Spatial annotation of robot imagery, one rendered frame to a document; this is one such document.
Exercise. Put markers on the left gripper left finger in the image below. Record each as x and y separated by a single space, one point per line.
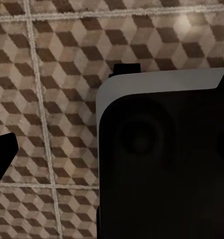
8 151

